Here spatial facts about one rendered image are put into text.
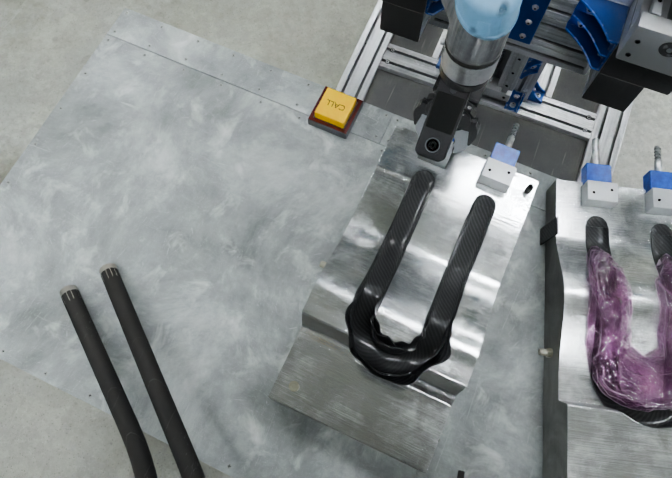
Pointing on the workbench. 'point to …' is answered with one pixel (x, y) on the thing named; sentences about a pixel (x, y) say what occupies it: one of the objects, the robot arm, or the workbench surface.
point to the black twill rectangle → (549, 231)
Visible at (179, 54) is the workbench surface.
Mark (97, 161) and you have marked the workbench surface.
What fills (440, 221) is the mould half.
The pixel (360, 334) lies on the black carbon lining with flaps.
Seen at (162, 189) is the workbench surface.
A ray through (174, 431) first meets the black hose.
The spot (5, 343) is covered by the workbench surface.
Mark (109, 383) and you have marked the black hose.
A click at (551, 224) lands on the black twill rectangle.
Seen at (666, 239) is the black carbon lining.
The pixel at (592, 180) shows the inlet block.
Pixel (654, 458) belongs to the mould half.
